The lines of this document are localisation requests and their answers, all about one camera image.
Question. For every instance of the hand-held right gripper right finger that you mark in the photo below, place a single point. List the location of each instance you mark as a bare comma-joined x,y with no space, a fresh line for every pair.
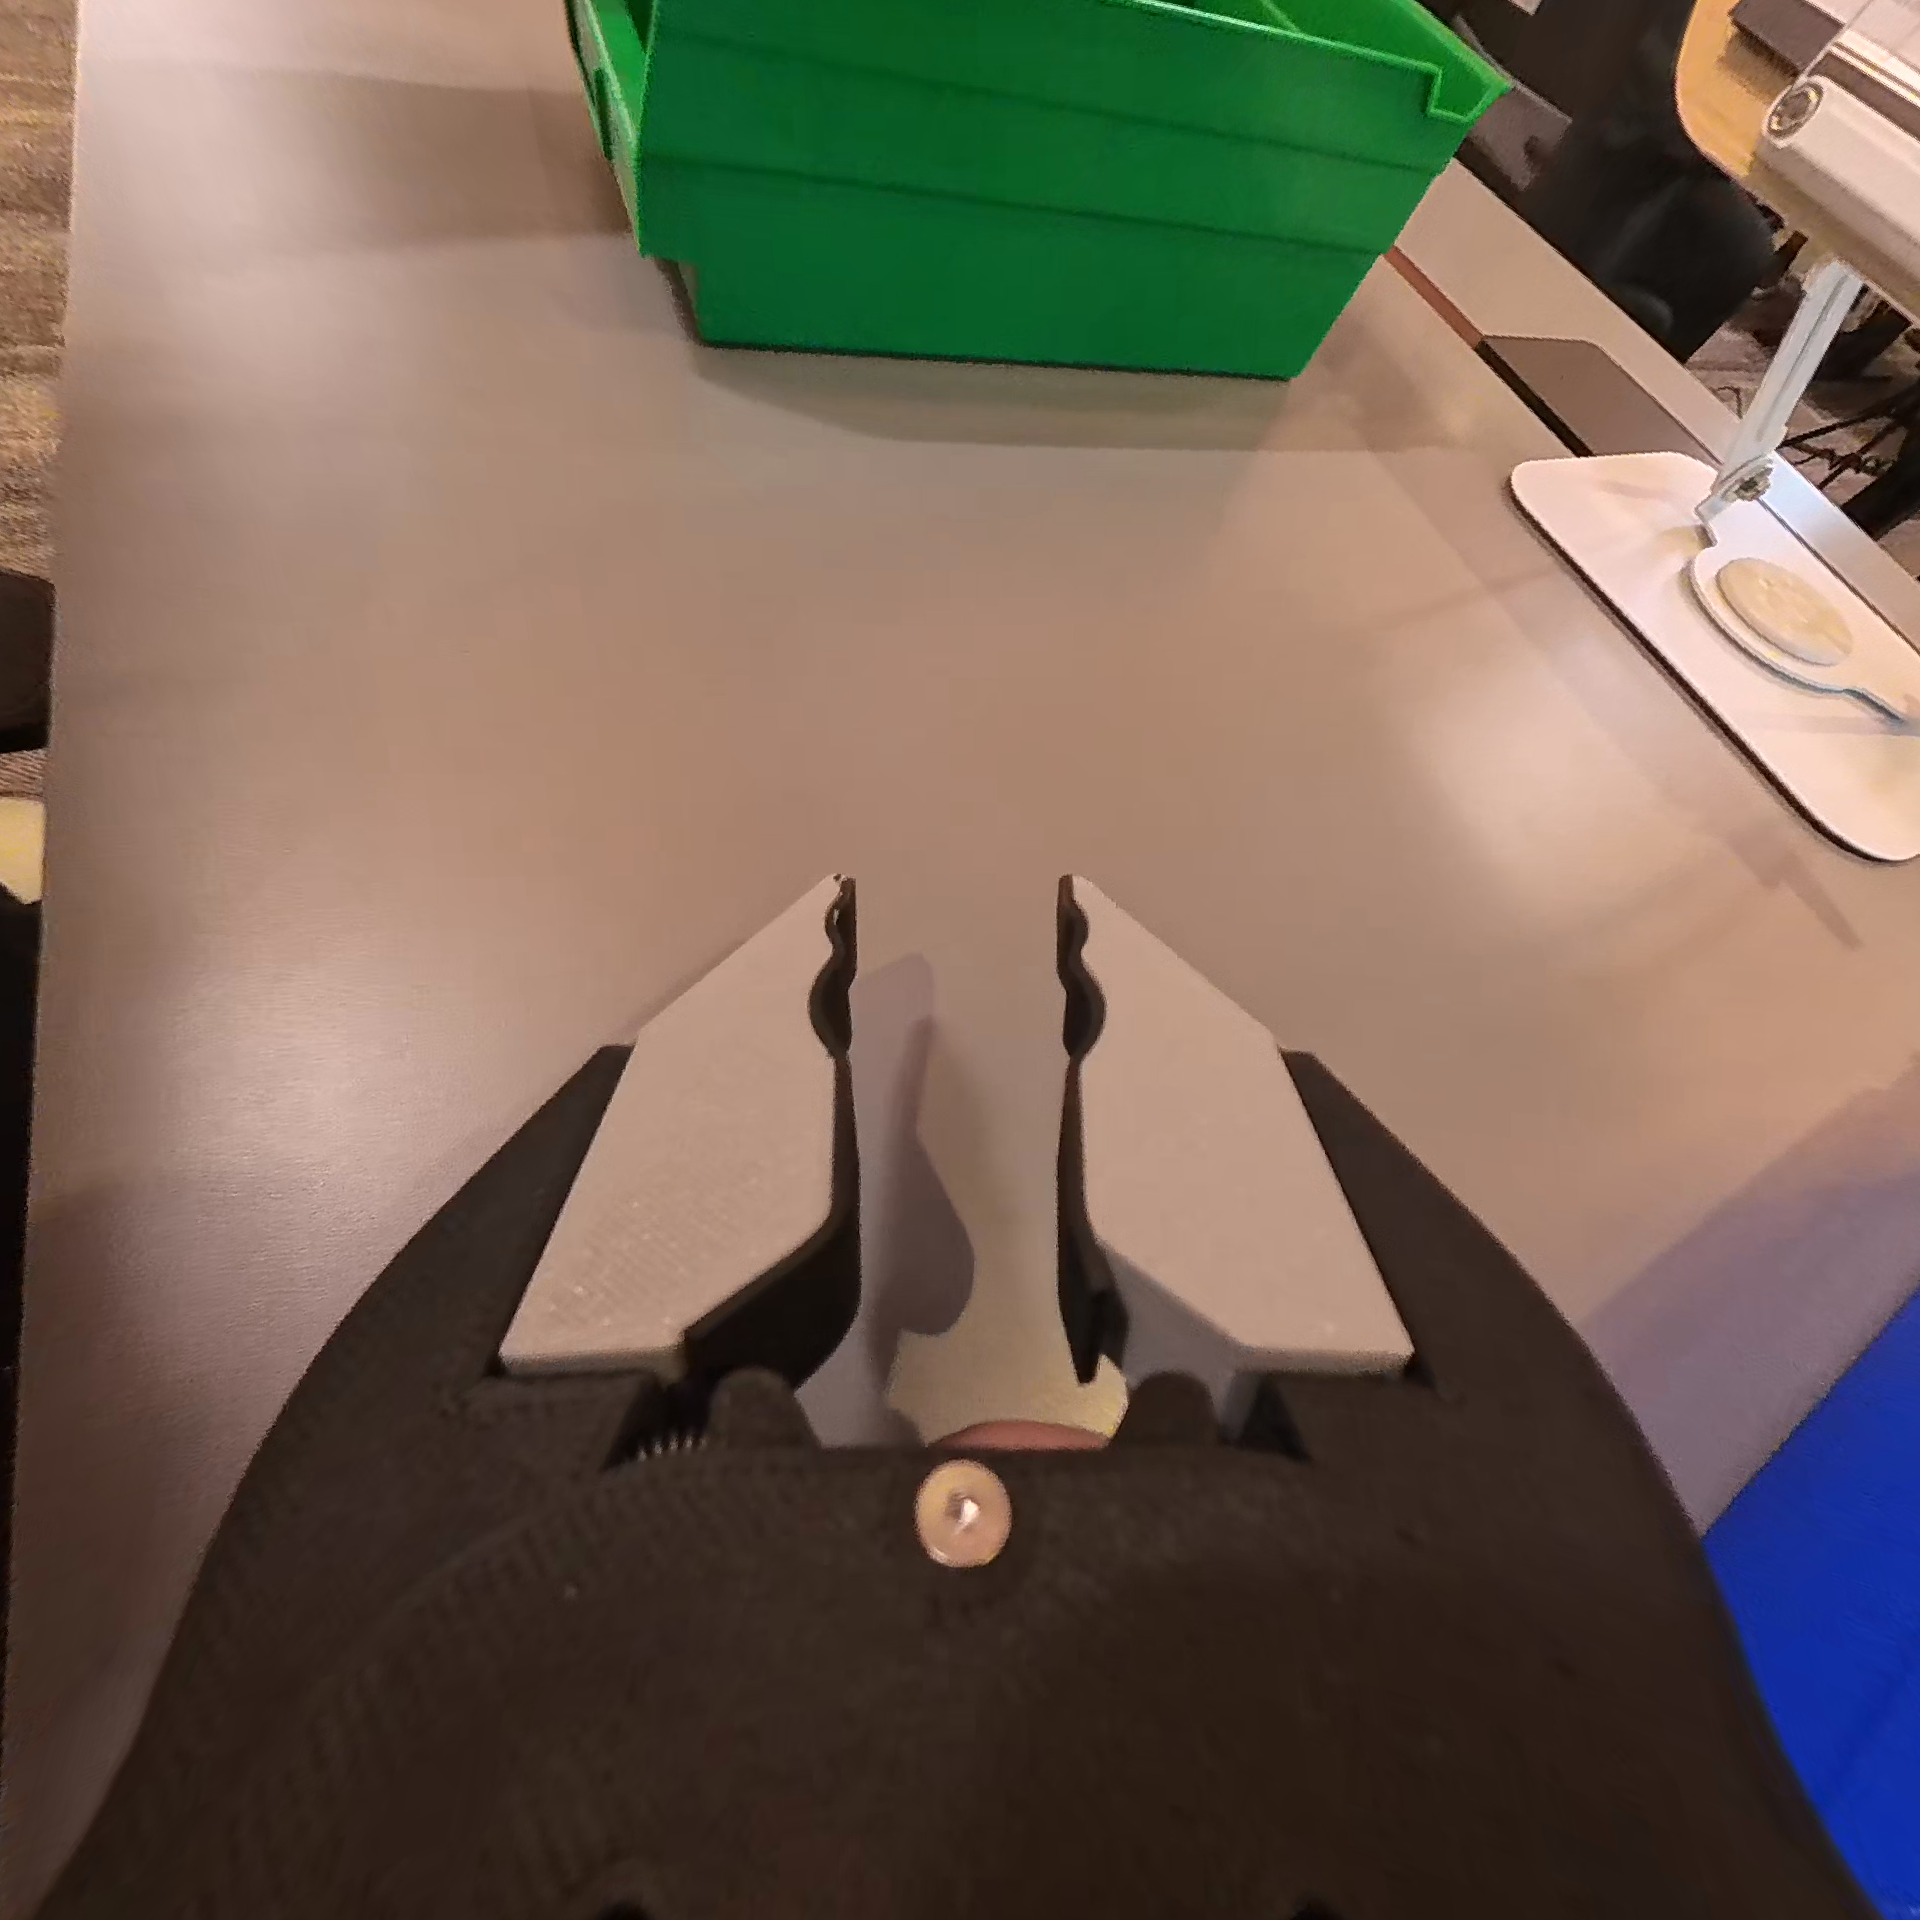
1231,1185

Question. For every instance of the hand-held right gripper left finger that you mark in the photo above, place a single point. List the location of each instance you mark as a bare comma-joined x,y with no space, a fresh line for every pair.
690,1185

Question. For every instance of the blue plastic bin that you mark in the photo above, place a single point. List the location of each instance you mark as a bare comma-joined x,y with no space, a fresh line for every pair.
1839,1576

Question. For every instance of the green plastic bin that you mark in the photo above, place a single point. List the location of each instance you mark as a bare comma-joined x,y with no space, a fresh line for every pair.
1019,211

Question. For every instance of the grey desk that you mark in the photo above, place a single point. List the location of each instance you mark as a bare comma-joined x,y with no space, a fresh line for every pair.
749,629

